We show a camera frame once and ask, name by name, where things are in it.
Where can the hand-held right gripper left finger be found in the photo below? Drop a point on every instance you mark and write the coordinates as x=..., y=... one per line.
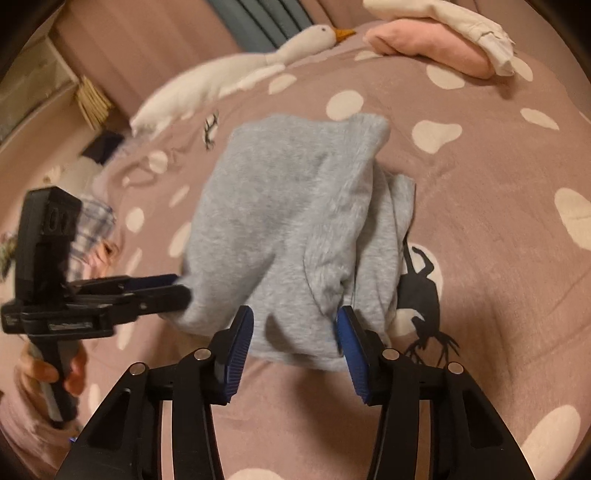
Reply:
x=238, y=355

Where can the white cabinet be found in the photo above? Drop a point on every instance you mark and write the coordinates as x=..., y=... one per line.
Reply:
x=32, y=92

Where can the pink clothes pile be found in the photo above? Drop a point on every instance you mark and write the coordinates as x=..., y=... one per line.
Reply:
x=104, y=258

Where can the teal padded headboard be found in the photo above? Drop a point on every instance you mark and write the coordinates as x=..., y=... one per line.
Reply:
x=263, y=21

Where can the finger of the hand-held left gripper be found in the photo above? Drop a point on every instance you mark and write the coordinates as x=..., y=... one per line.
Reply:
x=157, y=302
x=138, y=282

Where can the dark cloth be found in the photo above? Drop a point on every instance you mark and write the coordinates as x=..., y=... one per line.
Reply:
x=104, y=147

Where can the grey sweatshirt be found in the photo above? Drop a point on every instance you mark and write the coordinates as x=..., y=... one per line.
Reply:
x=277, y=207

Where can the grey pillow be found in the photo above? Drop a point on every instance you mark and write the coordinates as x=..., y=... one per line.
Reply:
x=81, y=177

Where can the floral cloth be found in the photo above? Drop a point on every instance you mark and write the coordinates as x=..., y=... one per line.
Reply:
x=7, y=256

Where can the white goose plush toy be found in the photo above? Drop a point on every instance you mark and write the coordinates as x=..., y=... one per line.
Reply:
x=207, y=83

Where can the person's left hand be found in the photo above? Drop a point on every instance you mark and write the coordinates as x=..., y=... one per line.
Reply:
x=76, y=369

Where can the wicker basket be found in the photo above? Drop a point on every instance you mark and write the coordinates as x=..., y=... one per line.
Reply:
x=94, y=104

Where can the plaid cloth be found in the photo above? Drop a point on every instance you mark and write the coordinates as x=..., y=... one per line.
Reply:
x=94, y=226

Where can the white folded cloth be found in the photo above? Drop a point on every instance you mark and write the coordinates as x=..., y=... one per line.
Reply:
x=480, y=23

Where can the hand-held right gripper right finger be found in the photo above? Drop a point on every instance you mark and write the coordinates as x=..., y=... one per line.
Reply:
x=351, y=355

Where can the mauve polka dot blanket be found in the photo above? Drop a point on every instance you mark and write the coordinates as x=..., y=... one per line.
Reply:
x=485, y=207

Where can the person's left forearm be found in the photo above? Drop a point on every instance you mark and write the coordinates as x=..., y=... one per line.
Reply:
x=27, y=424

